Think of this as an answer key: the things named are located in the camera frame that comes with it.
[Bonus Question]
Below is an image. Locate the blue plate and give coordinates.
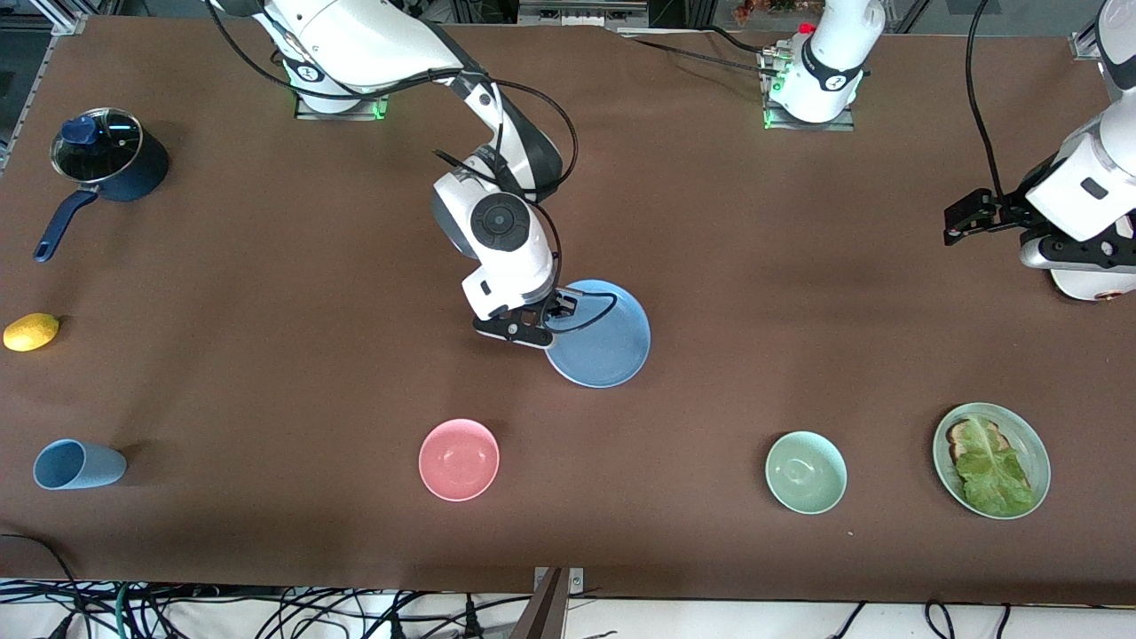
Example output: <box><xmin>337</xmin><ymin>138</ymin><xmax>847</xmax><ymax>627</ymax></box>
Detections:
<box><xmin>543</xmin><ymin>280</ymin><xmax>652</xmax><ymax>390</ymax></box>

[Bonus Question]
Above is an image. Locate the pink bowl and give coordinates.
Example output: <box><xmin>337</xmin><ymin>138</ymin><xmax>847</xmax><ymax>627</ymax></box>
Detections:
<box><xmin>418</xmin><ymin>418</ymin><xmax>501</xmax><ymax>502</ymax></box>

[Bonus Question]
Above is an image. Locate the aluminium corner profile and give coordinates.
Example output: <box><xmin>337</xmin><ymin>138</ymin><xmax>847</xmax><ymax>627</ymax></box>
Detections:
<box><xmin>1069</xmin><ymin>0</ymin><xmax>1110</xmax><ymax>61</ymax></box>

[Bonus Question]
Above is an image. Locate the toasted bread slice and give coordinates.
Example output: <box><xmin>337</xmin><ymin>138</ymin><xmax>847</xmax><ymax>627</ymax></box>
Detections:
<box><xmin>946</xmin><ymin>419</ymin><xmax>1011</xmax><ymax>464</ymax></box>

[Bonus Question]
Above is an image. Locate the green plate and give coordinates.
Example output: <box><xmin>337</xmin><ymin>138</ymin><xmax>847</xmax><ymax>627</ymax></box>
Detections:
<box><xmin>932</xmin><ymin>402</ymin><xmax>1053</xmax><ymax>520</ymax></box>

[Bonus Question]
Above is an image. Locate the brown table mat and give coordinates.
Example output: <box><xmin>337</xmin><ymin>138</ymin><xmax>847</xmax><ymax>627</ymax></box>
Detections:
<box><xmin>0</xmin><ymin>16</ymin><xmax>1136</xmax><ymax>606</ymax></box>

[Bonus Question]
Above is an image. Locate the green lettuce leaf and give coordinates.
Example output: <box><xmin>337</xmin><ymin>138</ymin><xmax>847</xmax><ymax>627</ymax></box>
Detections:
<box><xmin>954</xmin><ymin>415</ymin><xmax>1037</xmax><ymax>517</ymax></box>

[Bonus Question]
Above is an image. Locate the green bowl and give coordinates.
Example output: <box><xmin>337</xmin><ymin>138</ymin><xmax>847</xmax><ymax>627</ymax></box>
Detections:
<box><xmin>765</xmin><ymin>430</ymin><xmax>848</xmax><ymax>516</ymax></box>

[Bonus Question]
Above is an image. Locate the dark blue saucepan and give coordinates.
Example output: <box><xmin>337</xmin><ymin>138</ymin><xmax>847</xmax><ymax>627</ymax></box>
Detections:
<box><xmin>33</xmin><ymin>106</ymin><xmax>171</xmax><ymax>264</ymax></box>

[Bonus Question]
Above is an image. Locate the glass lid with blue knob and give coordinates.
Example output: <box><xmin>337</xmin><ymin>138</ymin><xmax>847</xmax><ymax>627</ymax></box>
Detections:
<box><xmin>51</xmin><ymin>107</ymin><xmax>143</xmax><ymax>183</ymax></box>

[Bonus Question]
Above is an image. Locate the blue cup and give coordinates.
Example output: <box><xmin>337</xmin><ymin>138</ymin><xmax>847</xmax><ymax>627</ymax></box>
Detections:
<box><xmin>33</xmin><ymin>438</ymin><xmax>128</xmax><ymax>491</ymax></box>

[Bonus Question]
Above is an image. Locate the yellow lemon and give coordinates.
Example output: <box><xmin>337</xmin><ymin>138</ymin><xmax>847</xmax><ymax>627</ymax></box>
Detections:
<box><xmin>3</xmin><ymin>312</ymin><xmax>61</xmax><ymax>352</ymax></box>

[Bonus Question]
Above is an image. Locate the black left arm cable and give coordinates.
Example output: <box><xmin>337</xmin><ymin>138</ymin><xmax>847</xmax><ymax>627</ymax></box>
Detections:
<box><xmin>964</xmin><ymin>0</ymin><xmax>1013</xmax><ymax>198</ymax></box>

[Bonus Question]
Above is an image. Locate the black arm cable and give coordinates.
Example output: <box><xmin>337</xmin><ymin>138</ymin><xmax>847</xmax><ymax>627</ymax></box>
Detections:
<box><xmin>204</xmin><ymin>0</ymin><xmax>619</xmax><ymax>336</ymax></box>
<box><xmin>964</xmin><ymin>0</ymin><xmax>1013</xmax><ymax>198</ymax></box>

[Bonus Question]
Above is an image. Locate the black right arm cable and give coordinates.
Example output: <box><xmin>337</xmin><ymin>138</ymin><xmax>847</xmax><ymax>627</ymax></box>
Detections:
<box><xmin>204</xmin><ymin>0</ymin><xmax>619</xmax><ymax>336</ymax></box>

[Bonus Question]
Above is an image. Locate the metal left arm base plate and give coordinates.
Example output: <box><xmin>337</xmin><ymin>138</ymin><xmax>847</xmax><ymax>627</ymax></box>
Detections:
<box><xmin>761</xmin><ymin>49</ymin><xmax>857</xmax><ymax>132</ymax></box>

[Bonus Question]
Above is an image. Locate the grey metal bracket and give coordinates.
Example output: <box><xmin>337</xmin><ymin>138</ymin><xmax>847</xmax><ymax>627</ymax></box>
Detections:
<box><xmin>532</xmin><ymin>566</ymin><xmax>585</xmax><ymax>594</ymax></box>

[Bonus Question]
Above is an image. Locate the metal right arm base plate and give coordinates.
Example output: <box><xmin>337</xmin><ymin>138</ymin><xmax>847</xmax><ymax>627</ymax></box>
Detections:
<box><xmin>295</xmin><ymin>89</ymin><xmax>391</xmax><ymax>122</ymax></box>

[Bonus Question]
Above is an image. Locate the dark camera mount pole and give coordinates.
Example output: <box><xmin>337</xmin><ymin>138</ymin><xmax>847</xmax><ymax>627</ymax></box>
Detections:
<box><xmin>510</xmin><ymin>568</ymin><xmax>569</xmax><ymax>639</ymax></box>

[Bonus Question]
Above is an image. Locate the black base cable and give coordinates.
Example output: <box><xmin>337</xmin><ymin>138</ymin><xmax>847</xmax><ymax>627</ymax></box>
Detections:
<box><xmin>617</xmin><ymin>25</ymin><xmax>782</xmax><ymax>76</ymax></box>

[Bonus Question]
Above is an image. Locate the aluminium frame bar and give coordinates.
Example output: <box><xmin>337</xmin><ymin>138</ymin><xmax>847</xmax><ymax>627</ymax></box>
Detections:
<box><xmin>517</xmin><ymin>0</ymin><xmax>651</xmax><ymax>28</ymax></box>

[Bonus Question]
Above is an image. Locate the black floor cable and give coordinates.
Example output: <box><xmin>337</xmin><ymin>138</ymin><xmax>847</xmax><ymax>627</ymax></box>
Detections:
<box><xmin>0</xmin><ymin>532</ymin><xmax>90</xmax><ymax>639</ymax></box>

